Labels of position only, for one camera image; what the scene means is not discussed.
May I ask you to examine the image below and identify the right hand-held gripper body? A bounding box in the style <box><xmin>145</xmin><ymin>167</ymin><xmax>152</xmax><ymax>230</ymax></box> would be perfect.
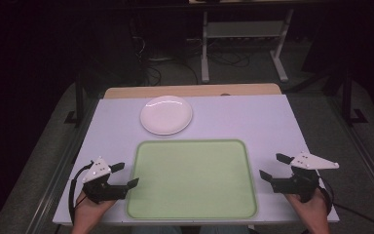
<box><xmin>270</xmin><ymin>151</ymin><xmax>341</xmax><ymax>204</ymax></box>

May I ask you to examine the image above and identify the tangle of black floor cables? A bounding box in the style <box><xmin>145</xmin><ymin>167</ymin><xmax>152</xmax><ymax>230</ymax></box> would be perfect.
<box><xmin>129</xmin><ymin>18</ymin><xmax>251</xmax><ymax>87</ymax></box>

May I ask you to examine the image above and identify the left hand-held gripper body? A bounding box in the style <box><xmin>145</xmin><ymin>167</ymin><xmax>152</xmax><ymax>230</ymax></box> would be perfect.
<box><xmin>82</xmin><ymin>156</ymin><xmax>131</xmax><ymax>205</ymax></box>

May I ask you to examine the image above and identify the white metal stand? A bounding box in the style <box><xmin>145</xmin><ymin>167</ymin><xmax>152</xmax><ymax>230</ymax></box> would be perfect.
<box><xmin>200</xmin><ymin>9</ymin><xmax>295</xmax><ymax>84</ymax></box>

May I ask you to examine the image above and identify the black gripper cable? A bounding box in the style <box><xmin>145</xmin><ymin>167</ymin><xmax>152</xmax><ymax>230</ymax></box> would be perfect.
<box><xmin>67</xmin><ymin>161</ymin><xmax>94</xmax><ymax>226</ymax></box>
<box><xmin>318</xmin><ymin>175</ymin><xmax>374</xmax><ymax>234</ymax></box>

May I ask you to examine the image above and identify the person's right hand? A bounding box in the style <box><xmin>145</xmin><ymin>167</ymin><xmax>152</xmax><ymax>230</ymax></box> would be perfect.
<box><xmin>284</xmin><ymin>187</ymin><xmax>331</xmax><ymax>228</ymax></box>

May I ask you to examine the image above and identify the white round plate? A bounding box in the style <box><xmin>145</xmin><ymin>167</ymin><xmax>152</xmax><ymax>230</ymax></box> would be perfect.
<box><xmin>139</xmin><ymin>95</ymin><xmax>194</xmax><ymax>137</ymax></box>

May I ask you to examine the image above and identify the black metal stand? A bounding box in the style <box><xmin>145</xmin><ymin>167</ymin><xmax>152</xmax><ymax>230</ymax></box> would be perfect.
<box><xmin>340</xmin><ymin>68</ymin><xmax>370</xmax><ymax>127</ymax></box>
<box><xmin>63</xmin><ymin>73</ymin><xmax>86</xmax><ymax>129</ymax></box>

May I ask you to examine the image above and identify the light green tray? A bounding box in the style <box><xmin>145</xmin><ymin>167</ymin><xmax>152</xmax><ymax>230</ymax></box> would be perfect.
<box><xmin>125</xmin><ymin>138</ymin><xmax>259</xmax><ymax>221</ymax></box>

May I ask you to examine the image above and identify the white table board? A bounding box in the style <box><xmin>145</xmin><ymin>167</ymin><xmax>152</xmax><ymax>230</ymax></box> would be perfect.
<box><xmin>52</xmin><ymin>94</ymin><xmax>341</xmax><ymax>226</ymax></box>

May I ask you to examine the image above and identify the aluminium frame rail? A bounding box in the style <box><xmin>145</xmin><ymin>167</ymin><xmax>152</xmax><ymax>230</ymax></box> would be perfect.
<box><xmin>326</xmin><ymin>97</ymin><xmax>374</xmax><ymax>209</ymax></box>
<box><xmin>24</xmin><ymin>97</ymin><xmax>99</xmax><ymax>234</ymax></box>

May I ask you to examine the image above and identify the person's left hand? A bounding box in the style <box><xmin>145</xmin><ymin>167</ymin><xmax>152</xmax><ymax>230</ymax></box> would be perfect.
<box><xmin>72</xmin><ymin>190</ymin><xmax>118</xmax><ymax>230</ymax></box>

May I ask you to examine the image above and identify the wooden table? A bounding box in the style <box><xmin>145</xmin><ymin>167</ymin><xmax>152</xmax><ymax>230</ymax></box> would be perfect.
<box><xmin>103</xmin><ymin>83</ymin><xmax>282</xmax><ymax>99</ymax></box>

